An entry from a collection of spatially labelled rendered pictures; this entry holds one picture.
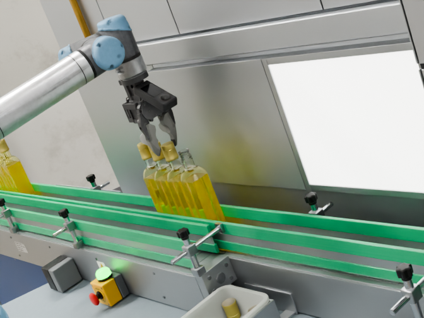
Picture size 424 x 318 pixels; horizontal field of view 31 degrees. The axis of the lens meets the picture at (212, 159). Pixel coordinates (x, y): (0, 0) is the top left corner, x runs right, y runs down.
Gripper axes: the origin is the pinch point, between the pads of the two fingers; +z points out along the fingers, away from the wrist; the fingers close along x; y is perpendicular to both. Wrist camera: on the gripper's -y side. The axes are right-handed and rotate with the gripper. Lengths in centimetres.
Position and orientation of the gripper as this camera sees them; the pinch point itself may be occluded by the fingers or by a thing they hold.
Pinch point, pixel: (167, 146)
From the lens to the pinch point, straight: 197.3
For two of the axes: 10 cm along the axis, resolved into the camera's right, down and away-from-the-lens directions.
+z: 3.4, 8.9, 3.1
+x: -7.0, 4.6, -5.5
